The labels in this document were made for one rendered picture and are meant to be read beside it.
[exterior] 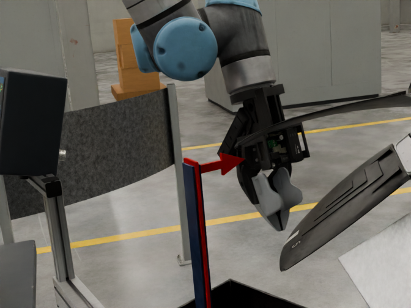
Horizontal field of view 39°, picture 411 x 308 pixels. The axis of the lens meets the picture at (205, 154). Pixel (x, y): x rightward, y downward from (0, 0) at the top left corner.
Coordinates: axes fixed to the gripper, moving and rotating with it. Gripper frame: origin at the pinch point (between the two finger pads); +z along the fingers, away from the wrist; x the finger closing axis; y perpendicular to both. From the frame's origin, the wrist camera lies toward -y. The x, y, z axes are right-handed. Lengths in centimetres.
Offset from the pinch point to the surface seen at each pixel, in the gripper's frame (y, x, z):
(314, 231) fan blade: 3.2, 4.1, 2.5
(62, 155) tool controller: -39.2, -19.0, -19.0
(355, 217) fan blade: 10.5, 6.0, 1.0
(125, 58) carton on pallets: -726, 286, -186
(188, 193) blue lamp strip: 20.6, -23.1, -8.9
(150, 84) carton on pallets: -729, 318, -143
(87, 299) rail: -28.0, -23.4, 7.1
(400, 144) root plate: 11.0, 17.4, -7.2
